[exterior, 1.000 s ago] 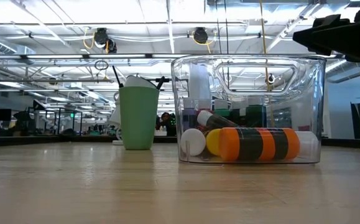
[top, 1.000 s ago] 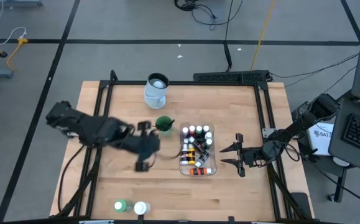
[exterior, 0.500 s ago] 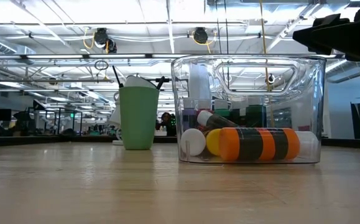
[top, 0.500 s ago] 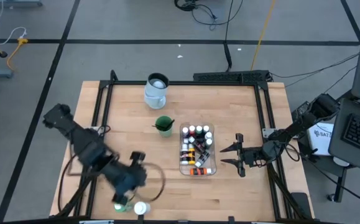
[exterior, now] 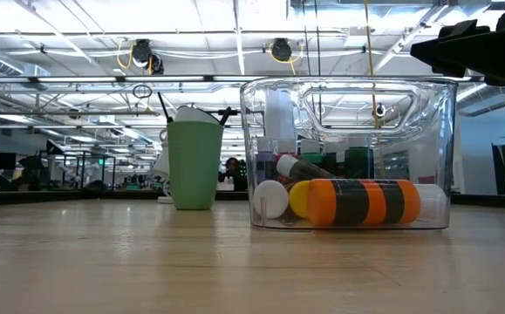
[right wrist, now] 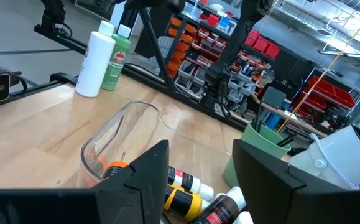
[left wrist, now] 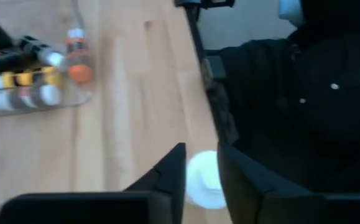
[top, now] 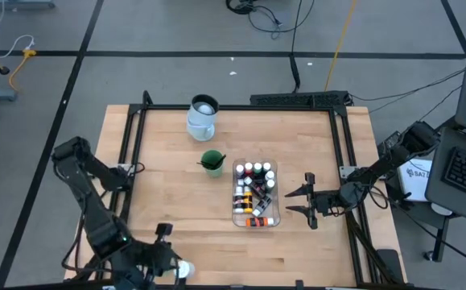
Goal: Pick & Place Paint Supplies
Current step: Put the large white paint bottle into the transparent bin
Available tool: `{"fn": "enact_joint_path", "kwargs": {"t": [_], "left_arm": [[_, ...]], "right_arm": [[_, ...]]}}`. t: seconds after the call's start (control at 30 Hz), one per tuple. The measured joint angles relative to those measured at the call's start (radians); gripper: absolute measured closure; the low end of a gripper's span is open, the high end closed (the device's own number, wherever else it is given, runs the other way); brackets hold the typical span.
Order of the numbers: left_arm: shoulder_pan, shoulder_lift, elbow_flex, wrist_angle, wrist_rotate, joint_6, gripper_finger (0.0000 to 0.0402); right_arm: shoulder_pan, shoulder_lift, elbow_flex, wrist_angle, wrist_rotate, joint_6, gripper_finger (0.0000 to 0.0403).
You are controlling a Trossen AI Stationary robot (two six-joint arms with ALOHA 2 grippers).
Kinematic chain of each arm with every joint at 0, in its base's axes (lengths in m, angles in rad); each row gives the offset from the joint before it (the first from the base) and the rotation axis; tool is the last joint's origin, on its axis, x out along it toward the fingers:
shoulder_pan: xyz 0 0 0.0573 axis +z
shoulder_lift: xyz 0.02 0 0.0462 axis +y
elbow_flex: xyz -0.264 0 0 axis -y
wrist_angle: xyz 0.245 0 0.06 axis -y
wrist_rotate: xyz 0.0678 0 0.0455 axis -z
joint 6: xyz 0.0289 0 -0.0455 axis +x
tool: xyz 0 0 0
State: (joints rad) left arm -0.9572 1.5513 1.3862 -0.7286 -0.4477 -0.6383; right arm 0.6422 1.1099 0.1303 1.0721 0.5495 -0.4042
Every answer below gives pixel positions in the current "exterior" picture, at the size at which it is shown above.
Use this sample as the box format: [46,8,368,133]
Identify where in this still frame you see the paintbrush black bristles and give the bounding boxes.
[156,90,174,124]

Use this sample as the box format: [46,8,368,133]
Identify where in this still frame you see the black background robot station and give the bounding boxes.
[16,139,118,193]

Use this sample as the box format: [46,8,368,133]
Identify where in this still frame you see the white acrylic paint bottle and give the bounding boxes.
[253,180,290,220]

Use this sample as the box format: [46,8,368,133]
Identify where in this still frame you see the green plastic cup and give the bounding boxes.
[167,120,225,211]

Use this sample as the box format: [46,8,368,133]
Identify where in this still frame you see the long ceiling light bar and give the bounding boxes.
[0,74,475,85]

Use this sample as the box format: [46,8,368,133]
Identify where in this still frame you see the black coiled cable loop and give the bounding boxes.
[132,83,154,99]

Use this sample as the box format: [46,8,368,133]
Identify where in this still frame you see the dark green acrylic paint bottle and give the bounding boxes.
[345,137,376,180]

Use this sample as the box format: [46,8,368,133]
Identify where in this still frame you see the yellow hanging cable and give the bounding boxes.
[363,0,387,180]

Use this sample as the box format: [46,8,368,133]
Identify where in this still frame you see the black ceiling cable reel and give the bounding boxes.
[269,38,304,75]
[116,38,166,75]

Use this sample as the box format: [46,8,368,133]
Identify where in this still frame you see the thin paintbrush gold ferrule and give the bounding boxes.
[219,103,235,127]

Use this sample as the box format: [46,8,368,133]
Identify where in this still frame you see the clear plastic bin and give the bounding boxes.
[239,77,460,231]

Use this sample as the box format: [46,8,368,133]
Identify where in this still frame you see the yellow acrylic paint bottle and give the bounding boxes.
[289,180,312,219]

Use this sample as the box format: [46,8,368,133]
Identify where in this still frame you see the black hanging cable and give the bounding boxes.
[314,0,324,127]

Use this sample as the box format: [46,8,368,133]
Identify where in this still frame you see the grey acrylic paint bottle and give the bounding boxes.
[276,154,336,184]

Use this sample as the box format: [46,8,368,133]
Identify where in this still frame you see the orange acrylic paint bottle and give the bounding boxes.
[307,177,448,228]

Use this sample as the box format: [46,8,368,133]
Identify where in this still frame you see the dark brown acrylic paint bottle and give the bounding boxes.
[324,139,345,178]

